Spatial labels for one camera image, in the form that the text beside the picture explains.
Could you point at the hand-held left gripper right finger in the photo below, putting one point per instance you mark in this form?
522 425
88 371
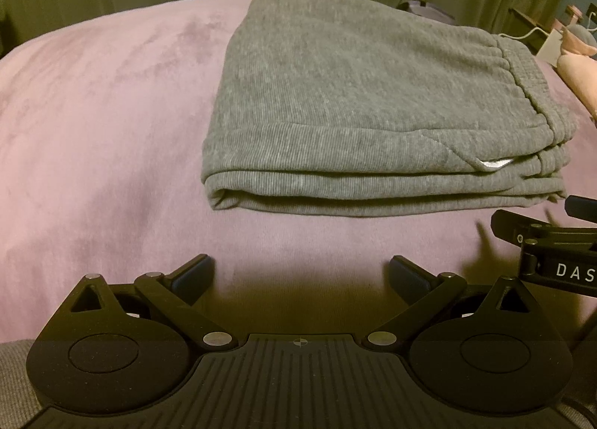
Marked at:
408 279

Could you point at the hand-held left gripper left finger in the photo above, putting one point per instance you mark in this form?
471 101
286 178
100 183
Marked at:
193 277

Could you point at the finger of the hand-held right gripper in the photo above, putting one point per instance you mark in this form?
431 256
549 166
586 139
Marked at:
536 226
583 207

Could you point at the grey pants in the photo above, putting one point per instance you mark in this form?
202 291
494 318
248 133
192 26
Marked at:
354 97

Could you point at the pink plush toy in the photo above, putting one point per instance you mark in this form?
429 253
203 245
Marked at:
580 65

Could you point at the pink blanket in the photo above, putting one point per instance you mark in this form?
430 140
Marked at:
107 130

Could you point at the dark wooden furniture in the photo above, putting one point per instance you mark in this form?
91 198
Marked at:
529 27

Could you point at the grey cloth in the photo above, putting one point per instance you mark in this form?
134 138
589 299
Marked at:
16 382

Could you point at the crumpled bag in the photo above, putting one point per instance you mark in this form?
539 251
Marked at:
427 10

